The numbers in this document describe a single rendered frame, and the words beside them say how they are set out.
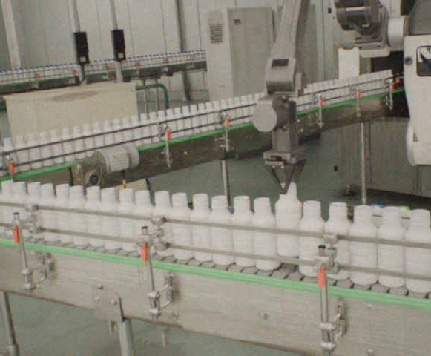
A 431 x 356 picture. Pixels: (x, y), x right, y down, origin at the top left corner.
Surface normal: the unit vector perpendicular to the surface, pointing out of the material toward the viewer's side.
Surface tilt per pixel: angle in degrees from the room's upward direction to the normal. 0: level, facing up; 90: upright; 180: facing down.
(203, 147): 91
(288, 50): 63
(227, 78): 90
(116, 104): 90
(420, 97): 90
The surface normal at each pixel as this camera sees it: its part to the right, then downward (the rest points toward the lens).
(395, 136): -0.74, 0.22
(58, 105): 0.67, 0.12
